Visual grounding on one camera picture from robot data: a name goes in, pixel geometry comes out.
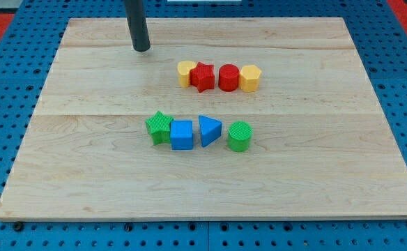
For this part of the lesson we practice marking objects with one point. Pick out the green star block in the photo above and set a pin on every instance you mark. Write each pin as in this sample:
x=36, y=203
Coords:
x=158, y=127

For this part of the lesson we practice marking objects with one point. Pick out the red star block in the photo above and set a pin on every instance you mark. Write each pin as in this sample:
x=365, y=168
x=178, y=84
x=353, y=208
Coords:
x=203, y=77

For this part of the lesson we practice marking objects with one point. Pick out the blue triangle block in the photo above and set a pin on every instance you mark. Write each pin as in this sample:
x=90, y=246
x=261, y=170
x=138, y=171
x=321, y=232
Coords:
x=210, y=130

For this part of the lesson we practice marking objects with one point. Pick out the blue cube block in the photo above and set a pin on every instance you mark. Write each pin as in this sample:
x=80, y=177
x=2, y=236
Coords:
x=181, y=135

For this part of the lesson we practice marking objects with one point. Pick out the green cylinder block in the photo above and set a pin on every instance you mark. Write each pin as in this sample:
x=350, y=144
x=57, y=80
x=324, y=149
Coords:
x=240, y=134

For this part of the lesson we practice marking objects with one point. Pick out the red cylinder block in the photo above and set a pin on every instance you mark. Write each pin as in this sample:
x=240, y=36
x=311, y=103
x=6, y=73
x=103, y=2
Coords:
x=228, y=77

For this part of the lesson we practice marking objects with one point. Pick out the yellow heart block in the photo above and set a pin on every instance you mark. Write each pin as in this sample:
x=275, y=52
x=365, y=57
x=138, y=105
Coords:
x=183, y=70

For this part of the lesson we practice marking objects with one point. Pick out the yellow hexagon block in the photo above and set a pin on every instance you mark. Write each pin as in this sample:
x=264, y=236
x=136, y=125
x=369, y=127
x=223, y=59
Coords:
x=249, y=78

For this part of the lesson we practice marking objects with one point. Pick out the light wooden board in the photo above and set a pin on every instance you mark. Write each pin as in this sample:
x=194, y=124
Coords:
x=321, y=148

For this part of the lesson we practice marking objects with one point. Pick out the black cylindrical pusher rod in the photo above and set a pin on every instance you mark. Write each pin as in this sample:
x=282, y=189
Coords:
x=136, y=19

